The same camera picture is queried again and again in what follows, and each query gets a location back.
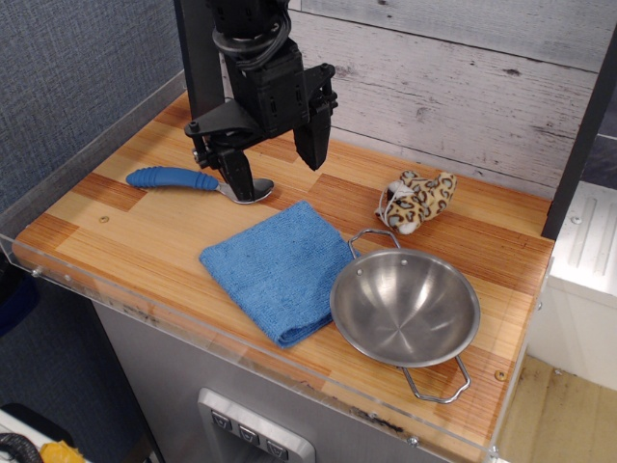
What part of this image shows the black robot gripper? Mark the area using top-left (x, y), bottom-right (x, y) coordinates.
top-left (185, 39), bottom-right (337, 202)

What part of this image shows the silver steel bowl with handles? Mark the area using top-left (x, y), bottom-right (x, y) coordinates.
top-left (330, 230), bottom-right (481, 404)

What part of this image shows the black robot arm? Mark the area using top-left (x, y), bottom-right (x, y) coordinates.
top-left (174, 1), bottom-right (337, 203)

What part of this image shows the blue folded cloth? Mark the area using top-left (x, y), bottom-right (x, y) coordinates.
top-left (200, 201), bottom-right (352, 348)

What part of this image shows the leopard print plush toy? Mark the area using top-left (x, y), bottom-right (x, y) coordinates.
top-left (375, 171), bottom-right (458, 235)

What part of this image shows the clear acrylic table guard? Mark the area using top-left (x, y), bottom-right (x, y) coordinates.
top-left (1, 76), bottom-right (552, 462)

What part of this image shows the silver button control panel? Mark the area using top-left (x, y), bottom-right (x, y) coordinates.
top-left (198, 388), bottom-right (316, 462)

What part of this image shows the white cabinet at right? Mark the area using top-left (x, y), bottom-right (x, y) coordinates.
top-left (527, 181), bottom-right (616, 390)

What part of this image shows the dark vertical post left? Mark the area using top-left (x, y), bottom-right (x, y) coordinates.
top-left (174, 0), bottom-right (226, 134)

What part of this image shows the dark vertical post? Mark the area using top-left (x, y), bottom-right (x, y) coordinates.
top-left (541, 30), bottom-right (616, 240)
top-left (174, 0), bottom-right (226, 134)

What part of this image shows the blue handled metal spoon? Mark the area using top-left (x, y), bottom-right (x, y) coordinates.
top-left (125, 166), bottom-right (274, 204)

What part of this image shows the dark vertical post right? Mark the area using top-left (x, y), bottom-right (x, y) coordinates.
top-left (541, 30), bottom-right (616, 240)

